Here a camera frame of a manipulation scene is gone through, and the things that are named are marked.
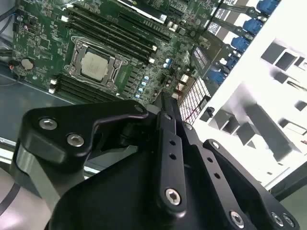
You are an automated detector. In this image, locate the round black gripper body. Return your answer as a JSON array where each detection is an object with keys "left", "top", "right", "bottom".
[{"left": 49, "top": 153, "right": 227, "bottom": 230}]

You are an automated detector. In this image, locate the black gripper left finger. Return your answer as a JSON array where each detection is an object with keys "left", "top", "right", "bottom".
[{"left": 13, "top": 93, "right": 188, "bottom": 218}]

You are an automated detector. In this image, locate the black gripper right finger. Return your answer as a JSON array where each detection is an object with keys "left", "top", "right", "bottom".
[{"left": 169, "top": 97, "right": 300, "bottom": 230}]

